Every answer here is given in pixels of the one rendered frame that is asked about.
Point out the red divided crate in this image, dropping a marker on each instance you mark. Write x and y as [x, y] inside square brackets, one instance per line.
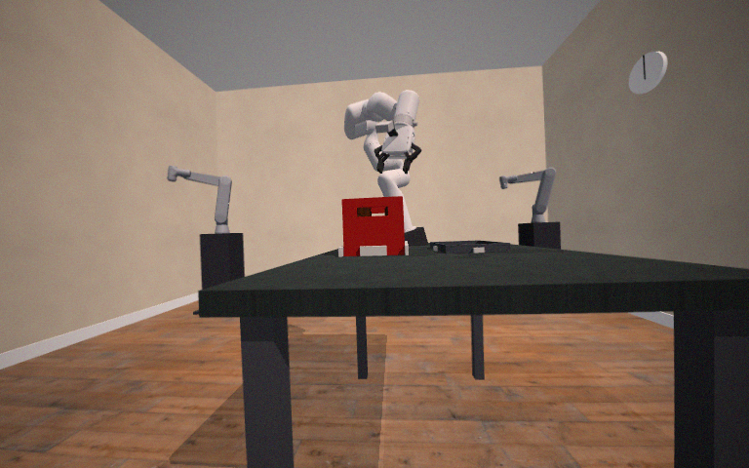
[383, 230]

